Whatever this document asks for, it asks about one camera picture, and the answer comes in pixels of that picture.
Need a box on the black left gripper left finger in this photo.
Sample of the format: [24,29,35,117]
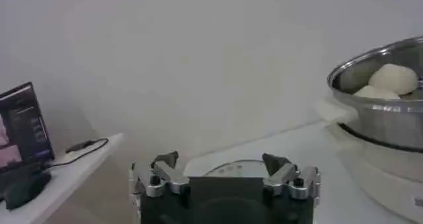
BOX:
[130,151,191,198]

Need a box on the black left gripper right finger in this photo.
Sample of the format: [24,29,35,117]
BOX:
[262,152,321,200]

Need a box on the white steamed bun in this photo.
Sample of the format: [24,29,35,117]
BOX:
[368,63,419,96]
[353,85,401,100]

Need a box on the glass steamer lid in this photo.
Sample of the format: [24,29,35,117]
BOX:
[184,159,275,178]

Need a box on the white desk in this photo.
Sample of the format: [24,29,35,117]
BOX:
[0,132,125,224]

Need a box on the white electric cooker base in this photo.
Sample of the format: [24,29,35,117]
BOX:
[315,96,423,224]

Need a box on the small black adapter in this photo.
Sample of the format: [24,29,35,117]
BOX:
[65,139,97,154]

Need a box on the steel steamer basket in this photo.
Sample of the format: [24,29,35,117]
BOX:
[327,35,423,153]

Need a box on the black monitor stand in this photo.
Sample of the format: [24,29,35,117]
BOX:
[0,161,53,211]

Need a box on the black computer monitor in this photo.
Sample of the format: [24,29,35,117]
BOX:
[0,81,56,173]

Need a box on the black cable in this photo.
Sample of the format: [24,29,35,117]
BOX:
[46,137,110,170]

